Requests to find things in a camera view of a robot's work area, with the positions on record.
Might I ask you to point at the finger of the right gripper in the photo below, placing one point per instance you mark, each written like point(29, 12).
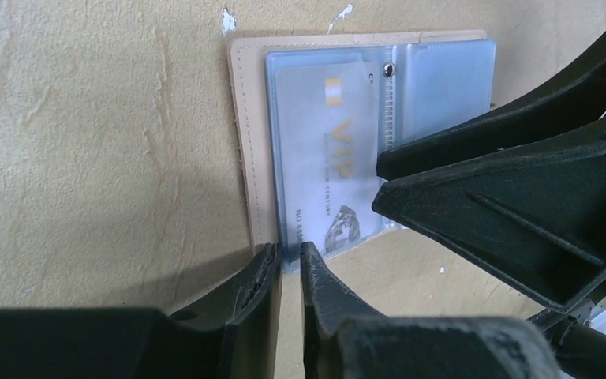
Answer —
point(573, 97)

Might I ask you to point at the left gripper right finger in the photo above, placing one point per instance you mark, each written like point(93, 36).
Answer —
point(345, 337)

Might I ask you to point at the beige card holder wallet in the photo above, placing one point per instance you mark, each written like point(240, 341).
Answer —
point(429, 82)

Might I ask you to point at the silver VIP credit card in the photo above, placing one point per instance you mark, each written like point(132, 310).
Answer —
point(327, 125)

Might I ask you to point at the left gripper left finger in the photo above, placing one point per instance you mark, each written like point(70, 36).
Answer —
point(231, 332)

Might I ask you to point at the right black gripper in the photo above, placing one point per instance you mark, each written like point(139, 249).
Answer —
point(529, 210)

